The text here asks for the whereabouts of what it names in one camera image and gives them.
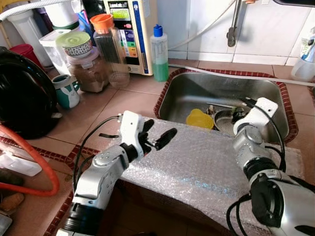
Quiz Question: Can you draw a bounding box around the black wall fixture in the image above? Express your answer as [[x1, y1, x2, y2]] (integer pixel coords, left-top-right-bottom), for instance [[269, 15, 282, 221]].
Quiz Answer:
[[273, 0, 315, 7]]

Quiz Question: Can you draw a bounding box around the clear plastic container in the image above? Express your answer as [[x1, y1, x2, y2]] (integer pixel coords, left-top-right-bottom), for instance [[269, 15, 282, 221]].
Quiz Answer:
[[39, 29, 75, 75]]

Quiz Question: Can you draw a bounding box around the white water ionizer appliance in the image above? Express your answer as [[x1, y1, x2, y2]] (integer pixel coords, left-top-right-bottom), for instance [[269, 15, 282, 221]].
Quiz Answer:
[[102, 0, 158, 76]]

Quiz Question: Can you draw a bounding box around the black electric kettle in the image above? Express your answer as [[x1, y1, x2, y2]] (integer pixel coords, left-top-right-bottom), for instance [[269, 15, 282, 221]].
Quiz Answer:
[[0, 47, 63, 140]]

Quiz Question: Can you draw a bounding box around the white tube along backsplash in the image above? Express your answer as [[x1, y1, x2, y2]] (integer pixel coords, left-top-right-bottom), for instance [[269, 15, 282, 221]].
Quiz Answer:
[[167, 62, 315, 89]]

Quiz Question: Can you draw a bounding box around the clear plastic cup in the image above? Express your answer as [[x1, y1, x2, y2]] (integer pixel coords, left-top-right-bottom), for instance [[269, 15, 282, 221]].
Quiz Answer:
[[291, 47, 315, 83]]

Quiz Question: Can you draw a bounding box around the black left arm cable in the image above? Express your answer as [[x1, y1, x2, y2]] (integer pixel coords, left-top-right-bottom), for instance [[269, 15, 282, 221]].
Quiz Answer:
[[72, 115, 122, 193], [78, 154, 95, 185]]

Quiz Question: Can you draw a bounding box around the green and white mug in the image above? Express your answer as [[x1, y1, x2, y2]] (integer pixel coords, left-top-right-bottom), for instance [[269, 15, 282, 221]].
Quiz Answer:
[[52, 74, 81, 110]]

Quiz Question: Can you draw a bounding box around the jar of brown powder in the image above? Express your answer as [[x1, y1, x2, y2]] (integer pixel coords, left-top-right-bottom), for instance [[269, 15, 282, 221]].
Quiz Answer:
[[66, 47, 110, 93]]

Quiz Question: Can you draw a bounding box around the glass jar with orange lid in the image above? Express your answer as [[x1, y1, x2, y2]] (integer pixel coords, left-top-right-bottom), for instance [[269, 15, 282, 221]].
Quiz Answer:
[[90, 13, 130, 89]]

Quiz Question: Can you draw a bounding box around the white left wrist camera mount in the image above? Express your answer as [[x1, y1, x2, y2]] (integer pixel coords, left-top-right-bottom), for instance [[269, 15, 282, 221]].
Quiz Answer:
[[120, 111, 146, 158]]

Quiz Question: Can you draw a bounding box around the red plastic container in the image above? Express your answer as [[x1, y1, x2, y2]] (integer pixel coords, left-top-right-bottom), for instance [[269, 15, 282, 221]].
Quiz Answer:
[[10, 43, 43, 70]]

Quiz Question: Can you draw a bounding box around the grey wall faucet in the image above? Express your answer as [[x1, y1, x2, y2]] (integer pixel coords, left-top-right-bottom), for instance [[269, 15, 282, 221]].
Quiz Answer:
[[226, 0, 243, 48]]

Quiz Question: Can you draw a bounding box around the green dish soap bottle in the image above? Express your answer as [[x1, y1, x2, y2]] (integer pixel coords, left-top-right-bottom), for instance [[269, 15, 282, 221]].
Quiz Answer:
[[150, 25, 170, 83]]

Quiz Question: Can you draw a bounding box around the steel sink basin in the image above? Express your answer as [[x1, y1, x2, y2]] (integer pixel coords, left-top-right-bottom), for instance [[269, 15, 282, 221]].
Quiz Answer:
[[157, 72, 290, 144]]

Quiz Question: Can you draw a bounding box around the orange hose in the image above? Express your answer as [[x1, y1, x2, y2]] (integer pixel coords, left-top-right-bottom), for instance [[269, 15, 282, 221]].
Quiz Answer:
[[0, 125, 61, 198]]

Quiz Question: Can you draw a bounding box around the white toothpaste tube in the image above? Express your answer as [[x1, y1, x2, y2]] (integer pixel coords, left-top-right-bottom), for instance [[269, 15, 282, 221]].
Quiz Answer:
[[300, 27, 315, 62]]

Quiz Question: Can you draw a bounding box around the white kitchen appliance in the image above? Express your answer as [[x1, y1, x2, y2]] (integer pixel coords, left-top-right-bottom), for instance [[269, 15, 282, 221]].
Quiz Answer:
[[44, 0, 85, 30]]

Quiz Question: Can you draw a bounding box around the white plastic object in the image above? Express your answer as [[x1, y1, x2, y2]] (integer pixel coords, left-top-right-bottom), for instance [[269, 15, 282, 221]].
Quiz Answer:
[[0, 150, 43, 177]]

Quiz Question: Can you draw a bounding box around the steel utensil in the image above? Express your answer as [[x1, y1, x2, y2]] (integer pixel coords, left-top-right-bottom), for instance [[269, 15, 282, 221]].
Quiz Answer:
[[207, 102, 252, 112]]

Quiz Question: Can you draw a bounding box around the clear bubble wrap sheet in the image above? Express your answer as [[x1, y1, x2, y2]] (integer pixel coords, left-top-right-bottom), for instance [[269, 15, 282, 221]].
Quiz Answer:
[[118, 119, 306, 232]]

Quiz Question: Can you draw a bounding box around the thin white hose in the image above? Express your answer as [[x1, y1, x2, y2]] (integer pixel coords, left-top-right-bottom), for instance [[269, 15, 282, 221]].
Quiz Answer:
[[169, 0, 237, 51]]

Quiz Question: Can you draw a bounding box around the patterned tin with green lid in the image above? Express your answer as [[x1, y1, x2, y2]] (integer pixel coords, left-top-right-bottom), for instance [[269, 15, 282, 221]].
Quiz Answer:
[[56, 31, 93, 57]]

